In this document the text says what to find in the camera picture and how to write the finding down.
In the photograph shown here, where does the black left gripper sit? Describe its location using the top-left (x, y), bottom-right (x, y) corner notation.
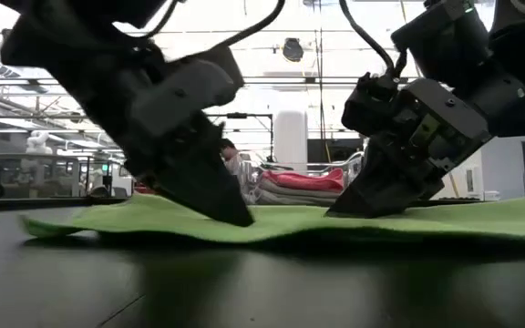
top-left (57, 43), bottom-right (256, 228)

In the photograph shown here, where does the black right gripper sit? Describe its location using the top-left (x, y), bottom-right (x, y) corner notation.
top-left (324, 58), bottom-right (525, 219)

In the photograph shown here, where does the clear plastic bin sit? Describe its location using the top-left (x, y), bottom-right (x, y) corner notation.
top-left (238, 149), bottom-right (366, 207)

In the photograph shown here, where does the pink microfiber towel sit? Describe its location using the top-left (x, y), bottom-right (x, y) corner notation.
top-left (261, 167), bottom-right (346, 193)

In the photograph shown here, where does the white waffle-weave towel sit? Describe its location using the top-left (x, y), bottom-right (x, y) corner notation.
top-left (256, 178), bottom-right (345, 200)
top-left (251, 187), bottom-right (342, 207)

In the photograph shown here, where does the green microfiber towel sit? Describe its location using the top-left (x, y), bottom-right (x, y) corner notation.
top-left (19, 192), bottom-right (525, 245)

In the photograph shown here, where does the person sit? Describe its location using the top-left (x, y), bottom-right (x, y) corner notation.
top-left (219, 138), bottom-right (246, 192)

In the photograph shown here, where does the black screen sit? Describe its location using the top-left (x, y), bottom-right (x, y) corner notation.
top-left (307, 138), bottom-right (365, 165)

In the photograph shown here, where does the white cylindrical column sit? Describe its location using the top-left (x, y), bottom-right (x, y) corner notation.
top-left (273, 108), bottom-right (310, 173)

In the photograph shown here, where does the black round ceiling fixture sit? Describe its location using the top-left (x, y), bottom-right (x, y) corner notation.
top-left (282, 36), bottom-right (305, 64)

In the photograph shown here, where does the white humanoid robot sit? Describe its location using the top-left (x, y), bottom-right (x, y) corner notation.
top-left (24, 129), bottom-right (55, 157)

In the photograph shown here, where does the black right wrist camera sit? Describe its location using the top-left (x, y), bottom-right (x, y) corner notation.
top-left (340, 71), bottom-right (410, 138)

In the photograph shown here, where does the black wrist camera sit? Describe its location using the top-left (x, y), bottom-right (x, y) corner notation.
top-left (170, 43), bottom-right (246, 111)
top-left (340, 71), bottom-right (410, 138)

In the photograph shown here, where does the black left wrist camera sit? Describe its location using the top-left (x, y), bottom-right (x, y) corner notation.
top-left (170, 43), bottom-right (246, 111)

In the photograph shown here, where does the black aluminium table frame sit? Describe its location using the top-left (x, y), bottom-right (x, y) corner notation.
top-left (0, 195), bottom-right (489, 214)

